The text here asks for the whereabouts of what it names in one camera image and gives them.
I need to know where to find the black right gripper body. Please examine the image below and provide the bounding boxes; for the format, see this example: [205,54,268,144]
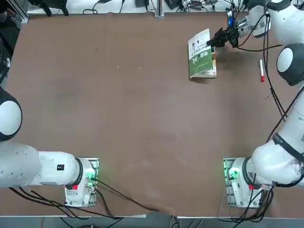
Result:
[225,26,239,48]

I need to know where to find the green and white book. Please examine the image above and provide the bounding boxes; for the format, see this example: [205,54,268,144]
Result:
[188,28,217,80]

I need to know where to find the white marker with red cap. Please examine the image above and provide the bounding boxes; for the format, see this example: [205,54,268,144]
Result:
[258,59,266,83]

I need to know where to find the long black power strip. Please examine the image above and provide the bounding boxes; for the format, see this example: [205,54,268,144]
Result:
[165,0,184,10]

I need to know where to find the black stand legs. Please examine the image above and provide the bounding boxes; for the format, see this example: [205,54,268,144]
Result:
[29,0,70,17]

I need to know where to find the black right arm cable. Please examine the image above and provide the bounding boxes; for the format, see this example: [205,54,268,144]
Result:
[234,11,304,143]

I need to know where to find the aluminium frame post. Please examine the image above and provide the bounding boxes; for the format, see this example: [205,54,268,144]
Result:
[154,0,165,19]

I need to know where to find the black left arm base cables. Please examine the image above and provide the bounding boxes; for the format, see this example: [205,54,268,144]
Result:
[94,178,171,213]

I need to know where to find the aluminium rail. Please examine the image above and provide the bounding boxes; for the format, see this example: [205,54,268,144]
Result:
[8,0,29,24]

